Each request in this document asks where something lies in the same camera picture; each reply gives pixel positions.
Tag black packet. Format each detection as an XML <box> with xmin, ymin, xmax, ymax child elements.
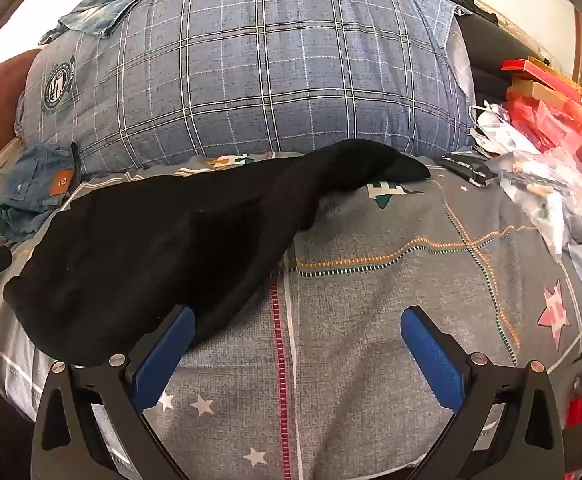
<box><xmin>438</xmin><ymin>152</ymin><xmax>494</xmax><ymax>188</ymax></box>

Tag folded blue jeans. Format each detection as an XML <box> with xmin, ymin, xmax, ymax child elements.
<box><xmin>0</xmin><ymin>141</ymin><xmax>82</xmax><ymax>243</ymax></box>

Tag grey printed bedsheet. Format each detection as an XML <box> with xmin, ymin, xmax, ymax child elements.
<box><xmin>0</xmin><ymin>150</ymin><xmax>582</xmax><ymax>480</ymax></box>

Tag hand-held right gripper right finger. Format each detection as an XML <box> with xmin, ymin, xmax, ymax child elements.
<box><xmin>400</xmin><ymin>305</ymin><xmax>567</xmax><ymax>480</ymax></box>

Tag red plastic bag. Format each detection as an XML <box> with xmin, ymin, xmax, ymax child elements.
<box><xmin>504</xmin><ymin>97</ymin><xmax>582</xmax><ymax>161</ymax></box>

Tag pile of clear plastic bags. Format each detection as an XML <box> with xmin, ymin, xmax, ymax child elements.
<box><xmin>471</xmin><ymin>102</ymin><xmax>582</xmax><ymax>261</ymax></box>

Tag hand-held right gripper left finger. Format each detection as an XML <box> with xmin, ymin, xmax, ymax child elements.
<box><xmin>31</xmin><ymin>305</ymin><xmax>197</xmax><ymax>480</ymax></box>

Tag black pants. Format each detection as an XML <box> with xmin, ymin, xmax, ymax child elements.
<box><xmin>3</xmin><ymin>139</ymin><xmax>432</xmax><ymax>367</ymax></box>

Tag red and gold box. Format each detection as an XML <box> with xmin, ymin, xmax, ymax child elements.
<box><xmin>501</xmin><ymin>57</ymin><xmax>582</xmax><ymax>126</ymax></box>

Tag blue plaid pillow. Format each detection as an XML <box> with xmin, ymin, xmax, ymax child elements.
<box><xmin>15</xmin><ymin>0</ymin><xmax>477</xmax><ymax>176</ymax></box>

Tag faded denim garment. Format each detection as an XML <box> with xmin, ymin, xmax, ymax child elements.
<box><xmin>38</xmin><ymin>0</ymin><xmax>149</xmax><ymax>46</ymax></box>

